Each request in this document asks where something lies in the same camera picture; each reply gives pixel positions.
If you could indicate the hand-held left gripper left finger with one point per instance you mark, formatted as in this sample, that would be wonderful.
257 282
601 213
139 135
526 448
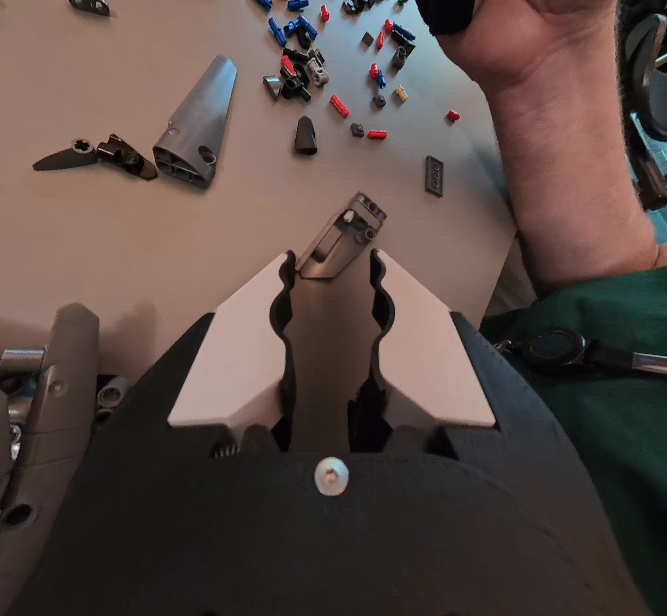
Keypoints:
234 360

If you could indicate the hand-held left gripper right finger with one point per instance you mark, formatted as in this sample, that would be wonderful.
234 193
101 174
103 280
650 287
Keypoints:
432 360

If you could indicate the grey lego panel assembly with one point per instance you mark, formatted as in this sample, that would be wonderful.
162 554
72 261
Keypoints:
333 246

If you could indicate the person's right forearm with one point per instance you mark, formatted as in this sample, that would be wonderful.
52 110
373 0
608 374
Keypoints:
563 183

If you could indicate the dark grey three-stud lego plate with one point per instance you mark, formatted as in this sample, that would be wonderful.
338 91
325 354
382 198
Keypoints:
434 176

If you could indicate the partly built lego model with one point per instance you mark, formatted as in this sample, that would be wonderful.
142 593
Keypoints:
62 392

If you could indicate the black lego cone piece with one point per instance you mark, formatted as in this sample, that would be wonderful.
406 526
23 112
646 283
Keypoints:
306 139

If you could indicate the black lego blade piece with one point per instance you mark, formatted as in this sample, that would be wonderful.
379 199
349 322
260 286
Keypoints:
122 155

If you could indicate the large grey tapered lego panel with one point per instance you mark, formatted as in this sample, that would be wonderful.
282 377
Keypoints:
200 105

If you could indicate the dark grey lego blade piece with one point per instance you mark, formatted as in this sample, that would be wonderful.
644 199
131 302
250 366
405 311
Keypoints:
67 156

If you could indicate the grey lego liftarm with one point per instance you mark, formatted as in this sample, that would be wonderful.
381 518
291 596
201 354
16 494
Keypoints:
88 1

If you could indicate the person's right hand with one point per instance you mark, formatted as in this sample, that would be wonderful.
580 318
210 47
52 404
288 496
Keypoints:
552 11

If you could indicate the black badge reel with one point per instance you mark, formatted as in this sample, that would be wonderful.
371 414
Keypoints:
552 349

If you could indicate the black office chair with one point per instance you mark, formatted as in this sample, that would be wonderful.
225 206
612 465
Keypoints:
643 53

